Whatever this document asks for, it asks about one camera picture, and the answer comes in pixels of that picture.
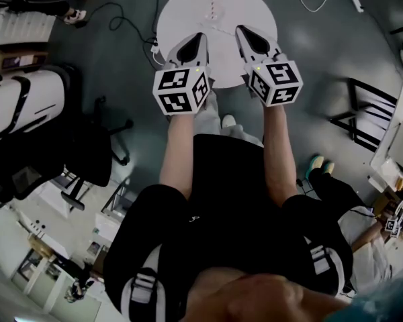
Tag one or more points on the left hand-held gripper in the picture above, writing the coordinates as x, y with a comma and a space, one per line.
174, 79

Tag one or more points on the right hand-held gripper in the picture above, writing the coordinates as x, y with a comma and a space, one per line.
278, 74

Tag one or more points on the red white striped straw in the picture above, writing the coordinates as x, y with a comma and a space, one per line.
212, 0

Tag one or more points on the person's right forearm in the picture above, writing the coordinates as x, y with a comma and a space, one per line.
278, 153

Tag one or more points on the person's left forearm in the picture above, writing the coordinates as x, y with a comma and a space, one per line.
178, 153

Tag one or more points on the white plug adapter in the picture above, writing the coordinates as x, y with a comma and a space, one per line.
155, 46

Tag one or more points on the person's grey trousers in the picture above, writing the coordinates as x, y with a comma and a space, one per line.
210, 116

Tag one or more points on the person's white shoe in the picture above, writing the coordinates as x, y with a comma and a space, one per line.
229, 120

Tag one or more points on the white power strip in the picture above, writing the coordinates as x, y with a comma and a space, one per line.
356, 0

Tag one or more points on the black office chair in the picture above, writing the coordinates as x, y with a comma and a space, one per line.
80, 153

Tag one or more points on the white desk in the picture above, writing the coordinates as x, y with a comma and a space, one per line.
388, 139

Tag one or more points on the white chair backrest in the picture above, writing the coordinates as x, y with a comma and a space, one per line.
33, 99

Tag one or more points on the person's black shirt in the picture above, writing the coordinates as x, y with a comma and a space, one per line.
231, 213

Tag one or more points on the brown cardboard box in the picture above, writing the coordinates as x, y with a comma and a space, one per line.
20, 59

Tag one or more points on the white ribbed crate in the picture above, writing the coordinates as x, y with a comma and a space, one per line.
20, 27

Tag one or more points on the white shelf unit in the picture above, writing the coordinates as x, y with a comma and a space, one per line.
37, 247

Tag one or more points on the black metal frame stand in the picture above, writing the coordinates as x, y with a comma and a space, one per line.
359, 112

